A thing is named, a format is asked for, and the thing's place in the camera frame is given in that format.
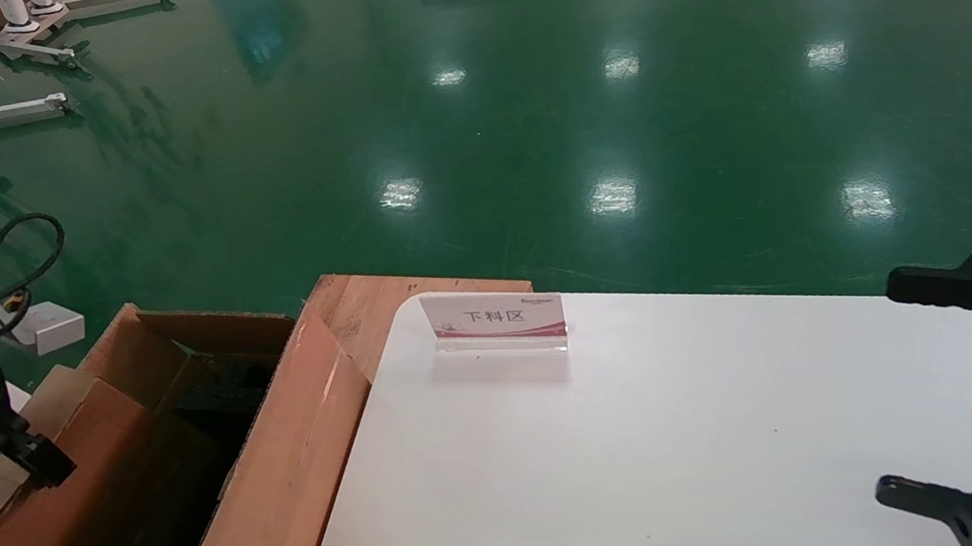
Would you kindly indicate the large cardboard box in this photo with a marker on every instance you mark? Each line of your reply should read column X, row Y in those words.
column 291, row 470

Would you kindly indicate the black foam insert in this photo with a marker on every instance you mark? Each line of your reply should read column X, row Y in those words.
column 226, row 396

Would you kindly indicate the wooden board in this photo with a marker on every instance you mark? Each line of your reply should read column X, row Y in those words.
column 356, row 308

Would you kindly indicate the acrylic sign with red stripe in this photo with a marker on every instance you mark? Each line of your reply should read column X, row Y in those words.
column 495, row 317

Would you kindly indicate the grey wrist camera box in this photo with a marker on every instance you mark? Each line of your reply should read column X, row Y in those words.
column 50, row 327

